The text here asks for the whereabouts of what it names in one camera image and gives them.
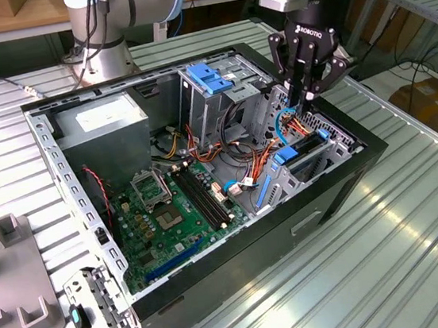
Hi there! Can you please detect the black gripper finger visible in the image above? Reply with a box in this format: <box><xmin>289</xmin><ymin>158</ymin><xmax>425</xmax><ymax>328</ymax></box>
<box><xmin>268</xmin><ymin>29</ymin><xmax>310</xmax><ymax>114</ymax></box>
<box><xmin>296</xmin><ymin>34</ymin><xmax>355</xmax><ymax>102</ymax></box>

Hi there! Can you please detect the red orange power wire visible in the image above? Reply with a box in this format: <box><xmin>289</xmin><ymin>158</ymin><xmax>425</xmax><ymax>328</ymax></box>
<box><xmin>279</xmin><ymin>107</ymin><xmax>323</xmax><ymax>143</ymax></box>

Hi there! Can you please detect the grey metal disk bay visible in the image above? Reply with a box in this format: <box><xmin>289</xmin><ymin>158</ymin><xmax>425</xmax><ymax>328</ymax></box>
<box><xmin>238</xmin><ymin>74</ymin><xmax>370</xmax><ymax>217</ymax></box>

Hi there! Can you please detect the blue plastic drive latch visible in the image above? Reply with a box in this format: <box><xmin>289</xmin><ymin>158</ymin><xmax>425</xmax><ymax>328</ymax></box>
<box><xmin>186</xmin><ymin>60</ymin><xmax>235</xmax><ymax>98</ymax></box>

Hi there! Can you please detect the grey metal optical drive cage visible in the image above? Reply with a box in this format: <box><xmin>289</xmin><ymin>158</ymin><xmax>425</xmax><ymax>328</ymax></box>
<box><xmin>171</xmin><ymin>48</ymin><xmax>281</xmax><ymax>156</ymax></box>

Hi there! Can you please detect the large labelled cardboard box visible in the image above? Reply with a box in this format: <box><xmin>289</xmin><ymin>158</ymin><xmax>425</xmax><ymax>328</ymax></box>
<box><xmin>387</xmin><ymin>79</ymin><xmax>438</xmax><ymax>151</ymax></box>

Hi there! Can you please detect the blue plastic strip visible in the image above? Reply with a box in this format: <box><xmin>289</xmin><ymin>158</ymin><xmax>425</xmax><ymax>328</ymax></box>
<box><xmin>252</xmin><ymin>173</ymin><xmax>277</xmax><ymax>213</ymax></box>

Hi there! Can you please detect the black RAM slot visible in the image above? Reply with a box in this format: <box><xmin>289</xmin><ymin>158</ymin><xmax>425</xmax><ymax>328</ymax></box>
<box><xmin>181</xmin><ymin>161</ymin><xmax>229</xmax><ymax>229</ymax></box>
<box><xmin>186</xmin><ymin>159</ymin><xmax>233</xmax><ymax>225</ymax></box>
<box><xmin>171</xmin><ymin>166</ymin><xmax>221</xmax><ymax>236</ymax></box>
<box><xmin>175</xmin><ymin>164</ymin><xmax>225</xmax><ymax>232</ymax></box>

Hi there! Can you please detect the CPU socket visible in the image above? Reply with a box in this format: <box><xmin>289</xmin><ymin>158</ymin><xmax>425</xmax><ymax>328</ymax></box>
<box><xmin>128</xmin><ymin>164</ymin><xmax>176</xmax><ymax>214</ymax></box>

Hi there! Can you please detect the grey power supply unit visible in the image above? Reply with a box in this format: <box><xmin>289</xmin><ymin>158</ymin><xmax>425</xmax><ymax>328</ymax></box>
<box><xmin>49</xmin><ymin>88</ymin><xmax>158</xmax><ymax>196</ymax></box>

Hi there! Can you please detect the square black chipset chip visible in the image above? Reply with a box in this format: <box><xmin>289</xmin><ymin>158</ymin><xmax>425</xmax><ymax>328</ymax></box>
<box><xmin>152</xmin><ymin>203</ymin><xmax>187</xmax><ymax>233</ymax></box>

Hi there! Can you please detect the green motherboard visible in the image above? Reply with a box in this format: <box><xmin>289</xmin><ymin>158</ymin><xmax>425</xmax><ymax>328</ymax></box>
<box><xmin>106</xmin><ymin>155</ymin><xmax>258</xmax><ymax>297</ymax></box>

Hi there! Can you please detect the black open PC case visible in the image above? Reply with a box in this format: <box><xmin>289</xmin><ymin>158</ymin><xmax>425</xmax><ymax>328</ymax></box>
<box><xmin>15</xmin><ymin>26</ymin><xmax>411</xmax><ymax>328</ymax></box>

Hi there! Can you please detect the blue expansion slot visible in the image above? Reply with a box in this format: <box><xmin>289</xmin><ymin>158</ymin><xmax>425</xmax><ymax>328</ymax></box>
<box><xmin>140</xmin><ymin>235</ymin><xmax>210</xmax><ymax>285</ymax></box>

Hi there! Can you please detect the black latch with blue button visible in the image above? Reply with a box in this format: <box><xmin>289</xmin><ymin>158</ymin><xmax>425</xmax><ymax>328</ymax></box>
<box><xmin>67</xmin><ymin>302</ymin><xmax>93</xmax><ymax>328</ymax></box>

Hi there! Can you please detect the grey parts rack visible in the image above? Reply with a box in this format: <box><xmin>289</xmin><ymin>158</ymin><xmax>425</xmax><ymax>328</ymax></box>
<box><xmin>0</xmin><ymin>207</ymin><xmax>69</xmax><ymax>328</ymax></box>

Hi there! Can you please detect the blue SATA wire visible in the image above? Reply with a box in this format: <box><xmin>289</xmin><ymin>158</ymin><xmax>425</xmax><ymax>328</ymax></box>
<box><xmin>271</xmin><ymin>106</ymin><xmax>301</xmax><ymax>147</ymax></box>

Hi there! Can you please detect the black cable bundle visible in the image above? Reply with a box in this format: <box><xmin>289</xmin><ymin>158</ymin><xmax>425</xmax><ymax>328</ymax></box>
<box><xmin>215</xmin><ymin>98</ymin><xmax>267</xmax><ymax>164</ymax></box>

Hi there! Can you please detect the yellow orange wire bundle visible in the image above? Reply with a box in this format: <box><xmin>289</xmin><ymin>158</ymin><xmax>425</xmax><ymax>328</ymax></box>
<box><xmin>157</xmin><ymin>130</ymin><xmax>188</xmax><ymax>160</ymax></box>

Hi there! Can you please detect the blue wire with white label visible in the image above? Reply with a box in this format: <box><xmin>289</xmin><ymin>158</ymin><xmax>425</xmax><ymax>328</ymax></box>
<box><xmin>220</xmin><ymin>177</ymin><xmax>244</xmax><ymax>199</ymax></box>

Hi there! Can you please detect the red black twisted wire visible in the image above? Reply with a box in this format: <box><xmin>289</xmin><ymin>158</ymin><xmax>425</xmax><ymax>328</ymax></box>
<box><xmin>80</xmin><ymin>164</ymin><xmax>116</xmax><ymax>233</ymax></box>

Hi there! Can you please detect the cable with metal plug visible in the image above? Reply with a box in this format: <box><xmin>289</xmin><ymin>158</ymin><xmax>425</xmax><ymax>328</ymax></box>
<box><xmin>0</xmin><ymin>72</ymin><xmax>42</xmax><ymax>104</ymax></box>

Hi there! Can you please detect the hinged metal slot bracket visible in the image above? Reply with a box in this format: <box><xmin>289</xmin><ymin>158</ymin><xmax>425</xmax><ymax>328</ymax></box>
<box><xmin>60</xmin><ymin>261</ymin><xmax>139</xmax><ymax>328</ymax></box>

